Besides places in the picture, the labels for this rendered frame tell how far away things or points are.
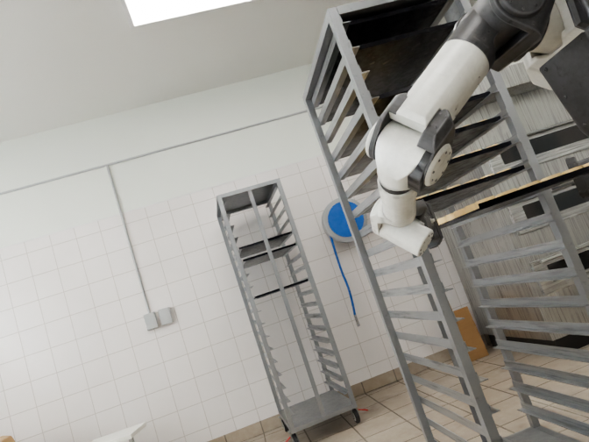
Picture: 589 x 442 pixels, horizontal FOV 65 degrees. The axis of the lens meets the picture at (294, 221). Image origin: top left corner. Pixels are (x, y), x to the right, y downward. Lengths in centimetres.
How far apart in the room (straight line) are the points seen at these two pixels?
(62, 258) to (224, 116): 185
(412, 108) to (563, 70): 31
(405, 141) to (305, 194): 341
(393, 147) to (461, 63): 17
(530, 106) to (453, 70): 317
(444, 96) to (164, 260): 349
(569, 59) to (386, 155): 36
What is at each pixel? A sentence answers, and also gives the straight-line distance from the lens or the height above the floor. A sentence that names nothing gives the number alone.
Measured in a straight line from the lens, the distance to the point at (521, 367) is 217.
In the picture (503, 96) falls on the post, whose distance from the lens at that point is 169.
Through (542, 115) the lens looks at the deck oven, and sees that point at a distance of 401.
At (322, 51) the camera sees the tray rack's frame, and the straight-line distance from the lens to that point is 180.
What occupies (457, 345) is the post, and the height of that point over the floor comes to 70.
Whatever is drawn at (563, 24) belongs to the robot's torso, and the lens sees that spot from 97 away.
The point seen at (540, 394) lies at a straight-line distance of 214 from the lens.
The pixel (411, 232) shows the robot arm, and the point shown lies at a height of 104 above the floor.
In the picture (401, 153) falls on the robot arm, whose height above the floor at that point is 116.
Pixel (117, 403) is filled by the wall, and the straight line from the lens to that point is 418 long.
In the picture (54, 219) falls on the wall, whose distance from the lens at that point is 437.
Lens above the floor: 100
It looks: 8 degrees up
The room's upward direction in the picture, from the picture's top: 19 degrees counter-clockwise
